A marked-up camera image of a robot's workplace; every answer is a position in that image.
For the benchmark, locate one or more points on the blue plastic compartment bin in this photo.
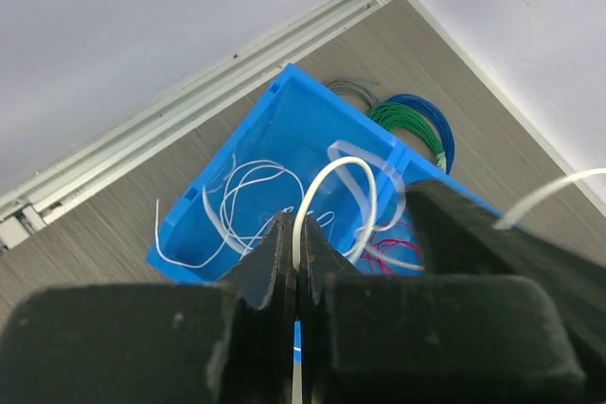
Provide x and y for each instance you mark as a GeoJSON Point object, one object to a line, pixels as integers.
{"type": "Point", "coordinates": [267, 165]}

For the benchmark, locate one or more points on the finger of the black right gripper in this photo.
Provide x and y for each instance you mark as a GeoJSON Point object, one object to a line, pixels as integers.
{"type": "Point", "coordinates": [457, 236]}

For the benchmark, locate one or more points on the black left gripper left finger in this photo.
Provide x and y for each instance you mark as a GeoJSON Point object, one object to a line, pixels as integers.
{"type": "Point", "coordinates": [227, 342]}

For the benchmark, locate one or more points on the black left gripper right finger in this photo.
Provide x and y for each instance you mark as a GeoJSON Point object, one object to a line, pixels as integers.
{"type": "Point", "coordinates": [428, 339]}

